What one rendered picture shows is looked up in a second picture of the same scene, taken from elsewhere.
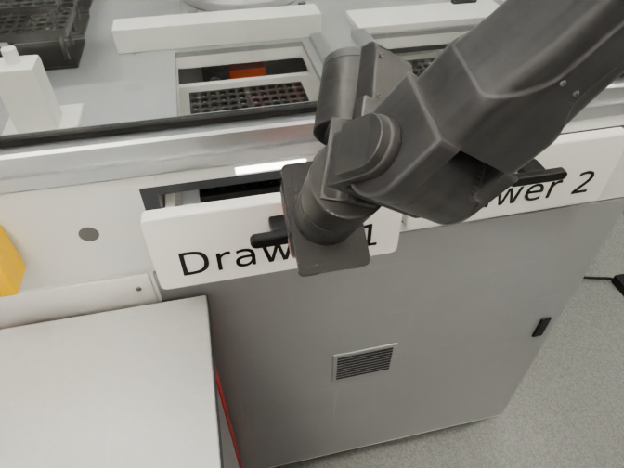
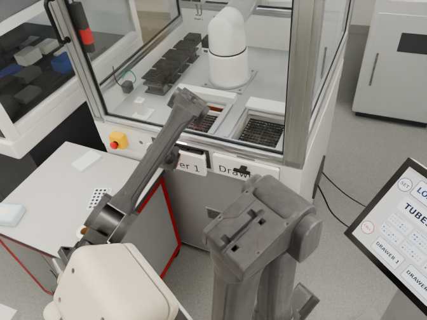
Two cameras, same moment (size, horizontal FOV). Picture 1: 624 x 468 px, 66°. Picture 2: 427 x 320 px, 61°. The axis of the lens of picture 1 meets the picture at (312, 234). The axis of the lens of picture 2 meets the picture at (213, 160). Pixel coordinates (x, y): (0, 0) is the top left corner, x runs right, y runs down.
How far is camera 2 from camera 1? 1.18 m
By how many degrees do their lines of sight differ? 29
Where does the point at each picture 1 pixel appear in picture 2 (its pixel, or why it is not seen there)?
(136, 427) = not seen: hidden behind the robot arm
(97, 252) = (142, 146)
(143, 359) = not seen: hidden behind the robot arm
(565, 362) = (345, 282)
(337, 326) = (204, 196)
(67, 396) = (124, 175)
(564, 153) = (256, 168)
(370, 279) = (211, 184)
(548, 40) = not seen: hidden behind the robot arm
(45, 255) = (132, 143)
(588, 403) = (338, 301)
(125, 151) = (148, 128)
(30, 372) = (121, 167)
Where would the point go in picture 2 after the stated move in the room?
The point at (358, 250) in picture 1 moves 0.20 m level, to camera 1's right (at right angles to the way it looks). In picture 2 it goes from (171, 167) to (210, 186)
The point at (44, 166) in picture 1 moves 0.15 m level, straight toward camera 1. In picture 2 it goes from (133, 126) to (126, 148)
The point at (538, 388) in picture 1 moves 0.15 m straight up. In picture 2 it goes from (321, 283) to (324, 270)
